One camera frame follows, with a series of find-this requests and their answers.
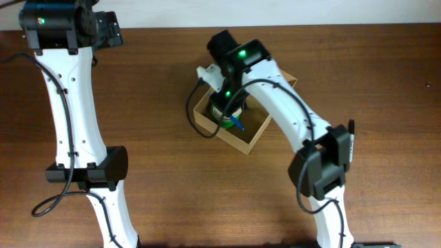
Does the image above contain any black white marker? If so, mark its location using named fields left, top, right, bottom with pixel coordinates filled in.
left=348, top=119, right=355, bottom=163

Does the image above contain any black cable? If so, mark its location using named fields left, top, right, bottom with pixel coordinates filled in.
left=0, top=52, right=123, bottom=248
left=185, top=78, right=345, bottom=248

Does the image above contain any left black cable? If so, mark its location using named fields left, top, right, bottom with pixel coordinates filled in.
left=0, top=52, right=123, bottom=248

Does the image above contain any brown cardboard box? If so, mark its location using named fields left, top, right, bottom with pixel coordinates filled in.
left=192, top=68, right=298, bottom=156

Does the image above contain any blue pen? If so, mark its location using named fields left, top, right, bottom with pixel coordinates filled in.
left=230, top=115, right=245, bottom=131

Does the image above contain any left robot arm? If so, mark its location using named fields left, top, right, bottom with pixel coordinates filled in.
left=19, top=0, right=141, bottom=247

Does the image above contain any green tape roll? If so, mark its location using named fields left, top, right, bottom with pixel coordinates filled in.
left=213, top=116, right=235, bottom=129

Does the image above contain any right black cable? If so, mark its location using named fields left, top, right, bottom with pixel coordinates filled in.
left=185, top=78, right=345, bottom=248

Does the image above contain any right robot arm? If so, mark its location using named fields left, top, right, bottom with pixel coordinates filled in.
left=198, top=30, right=354, bottom=247

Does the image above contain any white tape roll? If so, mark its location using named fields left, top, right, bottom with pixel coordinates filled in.
left=211, top=105, right=243, bottom=122

